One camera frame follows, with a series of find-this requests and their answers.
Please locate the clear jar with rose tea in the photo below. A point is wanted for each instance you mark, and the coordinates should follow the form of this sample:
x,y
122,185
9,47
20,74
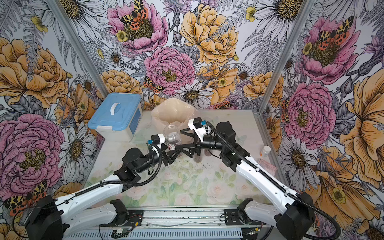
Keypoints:
x,y
172,136

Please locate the small white capped bottle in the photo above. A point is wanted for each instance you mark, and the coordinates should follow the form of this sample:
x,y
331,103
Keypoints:
x,y
265,151

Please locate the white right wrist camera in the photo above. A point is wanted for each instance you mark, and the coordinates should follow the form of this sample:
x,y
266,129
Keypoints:
x,y
197,127

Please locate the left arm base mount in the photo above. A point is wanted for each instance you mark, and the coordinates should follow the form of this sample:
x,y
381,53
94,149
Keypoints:
x,y
132,218

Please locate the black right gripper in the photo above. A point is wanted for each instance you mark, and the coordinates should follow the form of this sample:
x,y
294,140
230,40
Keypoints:
x,y
198,144

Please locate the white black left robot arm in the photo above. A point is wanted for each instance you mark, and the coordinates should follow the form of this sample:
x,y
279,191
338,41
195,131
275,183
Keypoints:
x,y
57,218

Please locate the bin with pink bag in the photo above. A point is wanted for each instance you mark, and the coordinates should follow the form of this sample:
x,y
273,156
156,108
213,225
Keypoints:
x,y
172,112

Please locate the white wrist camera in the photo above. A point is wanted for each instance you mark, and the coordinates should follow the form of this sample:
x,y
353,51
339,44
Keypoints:
x,y
197,127
157,139

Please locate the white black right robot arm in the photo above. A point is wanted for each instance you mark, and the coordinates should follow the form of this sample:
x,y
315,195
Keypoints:
x,y
292,214

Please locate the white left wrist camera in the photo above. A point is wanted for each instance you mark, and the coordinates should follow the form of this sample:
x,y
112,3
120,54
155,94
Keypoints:
x,y
157,139

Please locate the aluminium front rail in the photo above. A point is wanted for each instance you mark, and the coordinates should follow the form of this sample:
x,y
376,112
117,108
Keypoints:
x,y
184,223

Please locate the blue lidded storage box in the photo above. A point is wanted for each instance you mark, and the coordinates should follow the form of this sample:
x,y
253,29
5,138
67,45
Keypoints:
x,y
118,117

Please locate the pink white paper packet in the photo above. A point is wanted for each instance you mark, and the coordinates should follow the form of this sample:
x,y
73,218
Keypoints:
x,y
271,169

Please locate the open clear jar dried tea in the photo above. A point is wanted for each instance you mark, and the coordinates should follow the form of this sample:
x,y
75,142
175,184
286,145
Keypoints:
x,y
197,158

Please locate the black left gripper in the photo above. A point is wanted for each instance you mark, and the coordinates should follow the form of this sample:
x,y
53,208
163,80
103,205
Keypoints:
x,y
170,155

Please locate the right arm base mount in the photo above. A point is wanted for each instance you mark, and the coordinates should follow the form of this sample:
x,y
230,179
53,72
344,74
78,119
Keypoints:
x,y
231,217

